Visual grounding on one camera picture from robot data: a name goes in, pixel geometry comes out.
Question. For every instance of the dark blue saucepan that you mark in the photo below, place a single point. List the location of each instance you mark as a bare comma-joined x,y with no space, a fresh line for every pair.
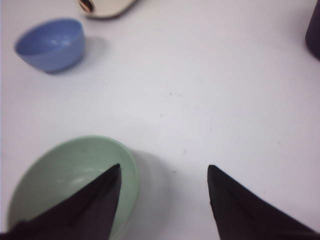
312,35

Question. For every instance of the cream two-slot toaster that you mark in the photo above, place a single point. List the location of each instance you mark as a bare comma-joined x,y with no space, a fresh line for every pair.
104,9

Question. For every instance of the green bowl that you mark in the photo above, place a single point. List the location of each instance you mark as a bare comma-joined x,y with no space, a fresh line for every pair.
67,168

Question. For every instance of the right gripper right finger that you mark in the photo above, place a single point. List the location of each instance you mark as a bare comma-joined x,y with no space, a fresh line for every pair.
241,215

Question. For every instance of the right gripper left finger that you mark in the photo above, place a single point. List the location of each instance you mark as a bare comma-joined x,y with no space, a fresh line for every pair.
86,215

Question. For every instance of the blue bowl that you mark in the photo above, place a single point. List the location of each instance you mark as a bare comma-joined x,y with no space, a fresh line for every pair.
52,46

